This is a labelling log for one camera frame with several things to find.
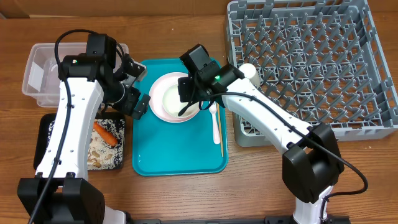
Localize grey dishwasher rack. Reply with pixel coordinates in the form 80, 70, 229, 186
226, 0, 397, 141

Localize wooden chopstick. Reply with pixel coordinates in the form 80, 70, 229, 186
216, 103, 224, 157

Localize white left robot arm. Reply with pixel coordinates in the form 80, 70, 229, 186
17, 30, 150, 223

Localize clear plastic bin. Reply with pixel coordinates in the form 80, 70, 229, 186
21, 42, 136, 109

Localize orange carrot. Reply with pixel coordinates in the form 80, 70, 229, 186
93, 121, 118, 147

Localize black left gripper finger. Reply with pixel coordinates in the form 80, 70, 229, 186
129, 87, 150, 120
119, 54, 147, 88

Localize black plastic tray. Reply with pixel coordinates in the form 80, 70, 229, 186
33, 112, 126, 169

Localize pink plate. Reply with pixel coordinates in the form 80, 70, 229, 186
149, 72, 194, 123

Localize white bowl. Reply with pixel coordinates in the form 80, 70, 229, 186
162, 84, 199, 119

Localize white plastic fork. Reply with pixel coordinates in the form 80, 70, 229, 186
209, 103, 221, 144

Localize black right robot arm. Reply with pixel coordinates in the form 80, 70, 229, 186
178, 44, 350, 223

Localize teal plastic tray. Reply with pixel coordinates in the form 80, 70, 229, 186
132, 57, 229, 177

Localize rice and peanut leftovers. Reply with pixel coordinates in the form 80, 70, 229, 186
46, 118, 126, 170

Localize white plastic cup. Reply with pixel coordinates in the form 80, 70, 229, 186
239, 63, 261, 88

